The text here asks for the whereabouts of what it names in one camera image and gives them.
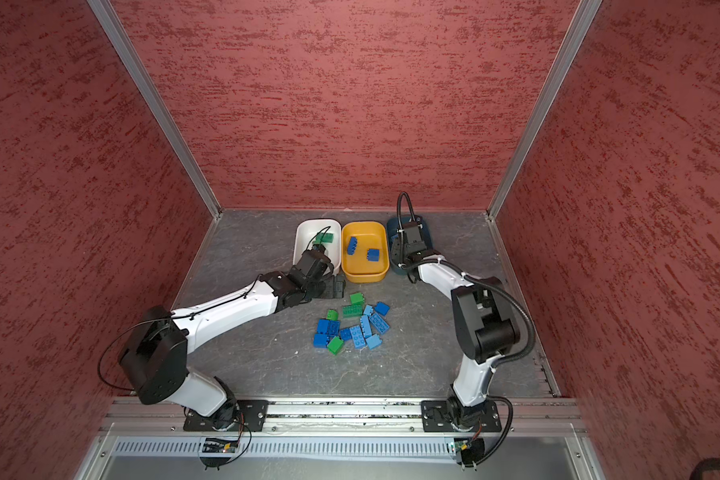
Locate green square lego brick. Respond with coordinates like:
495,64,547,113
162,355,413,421
350,292,365,305

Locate dark teal plastic bin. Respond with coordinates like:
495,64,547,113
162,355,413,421
385,215,434,275

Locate dark blue lego brick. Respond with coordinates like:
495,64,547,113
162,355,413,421
346,236,358,255

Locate white plastic bin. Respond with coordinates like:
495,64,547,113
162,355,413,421
292,218,342,274

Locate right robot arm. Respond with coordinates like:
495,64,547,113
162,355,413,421
390,216,536,431

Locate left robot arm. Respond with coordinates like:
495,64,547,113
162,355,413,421
118,245,334,431

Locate green eight-stud lego brick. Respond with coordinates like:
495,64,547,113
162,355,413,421
341,304,365,318

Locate dark blue square lego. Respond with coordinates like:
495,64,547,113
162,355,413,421
313,333,331,349

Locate bright green lego brick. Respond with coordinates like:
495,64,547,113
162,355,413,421
327,336,344,355

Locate light blue long lego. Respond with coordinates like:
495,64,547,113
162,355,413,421
369,313,390,335

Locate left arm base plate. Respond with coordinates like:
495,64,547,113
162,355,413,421
183,400,270,434

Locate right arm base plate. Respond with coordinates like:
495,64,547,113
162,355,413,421
420,397,502,433

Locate aluminium front rail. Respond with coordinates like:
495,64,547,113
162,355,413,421
98,397,588,437

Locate right aluminium corner post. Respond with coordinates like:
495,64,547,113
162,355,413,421
487,0,602,223

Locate aluminium corner post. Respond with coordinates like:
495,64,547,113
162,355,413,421
487,0,602,223
87,0,223,221

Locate left aluminium corner post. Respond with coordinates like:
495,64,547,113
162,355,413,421
87,0,223,221

